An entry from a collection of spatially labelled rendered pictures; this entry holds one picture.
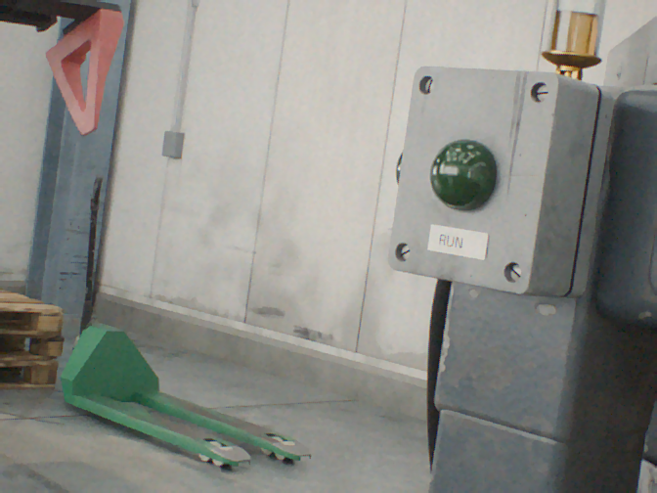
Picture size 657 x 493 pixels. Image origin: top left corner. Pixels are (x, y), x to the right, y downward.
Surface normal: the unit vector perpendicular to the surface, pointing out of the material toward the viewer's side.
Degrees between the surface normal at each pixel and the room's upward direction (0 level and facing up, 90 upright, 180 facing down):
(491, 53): 90
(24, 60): 90
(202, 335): 90
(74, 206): 90
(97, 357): 75
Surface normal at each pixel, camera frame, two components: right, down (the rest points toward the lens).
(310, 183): -0.67, -0.05
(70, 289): 0.72, 0.14
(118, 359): 0.74, -0.11
